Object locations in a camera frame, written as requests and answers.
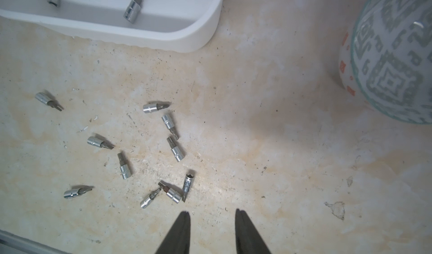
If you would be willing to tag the chrome bit cluster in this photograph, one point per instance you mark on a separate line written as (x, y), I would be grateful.
(171, 193)
(149, 198)
(188, 180)

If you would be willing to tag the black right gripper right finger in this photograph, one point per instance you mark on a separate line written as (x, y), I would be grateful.
(248, 240)

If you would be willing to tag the chrome bit upper pair lower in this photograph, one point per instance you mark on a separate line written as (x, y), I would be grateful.
(178, 154)

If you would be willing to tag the chrome bit pair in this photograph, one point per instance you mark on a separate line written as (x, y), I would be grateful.
(153, 107)
(178, 154)

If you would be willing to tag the patterned ceramic jar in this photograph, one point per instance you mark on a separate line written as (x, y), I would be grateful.
(391, 58)

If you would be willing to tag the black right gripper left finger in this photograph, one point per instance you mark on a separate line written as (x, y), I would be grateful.
(177, 240)

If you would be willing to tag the white rectangular storage box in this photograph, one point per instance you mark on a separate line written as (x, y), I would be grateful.
(173, 25)

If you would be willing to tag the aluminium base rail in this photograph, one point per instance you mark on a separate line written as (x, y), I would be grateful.
(12, 244)

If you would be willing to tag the chrome bit row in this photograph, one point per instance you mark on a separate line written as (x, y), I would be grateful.
(100, 143)

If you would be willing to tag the chrome bit front lone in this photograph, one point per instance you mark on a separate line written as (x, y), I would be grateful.
(76, 192)

